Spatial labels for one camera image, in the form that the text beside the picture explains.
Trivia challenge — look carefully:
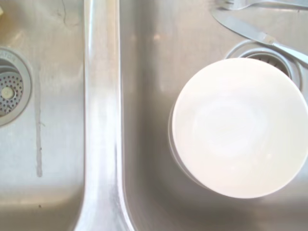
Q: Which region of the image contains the silver fork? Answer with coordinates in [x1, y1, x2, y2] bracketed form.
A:
[215, 0, 308, 12]

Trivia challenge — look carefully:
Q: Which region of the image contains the white ceramic bowl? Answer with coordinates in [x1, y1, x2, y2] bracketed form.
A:
[168, 57, 308, 200]

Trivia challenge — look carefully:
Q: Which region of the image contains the stainless steel double sink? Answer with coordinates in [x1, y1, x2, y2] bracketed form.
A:
[0, 0, 308, 231]

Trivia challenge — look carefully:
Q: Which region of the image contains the grey drain flange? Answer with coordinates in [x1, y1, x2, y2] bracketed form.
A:
[225, 39, 308, 88]

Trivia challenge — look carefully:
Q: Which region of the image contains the silver table knife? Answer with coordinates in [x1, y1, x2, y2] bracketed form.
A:
[211, 9, 308, 66]

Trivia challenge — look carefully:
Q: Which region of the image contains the perforated metal drain strainer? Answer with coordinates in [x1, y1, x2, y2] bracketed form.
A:
[0, 47, 33, 127]

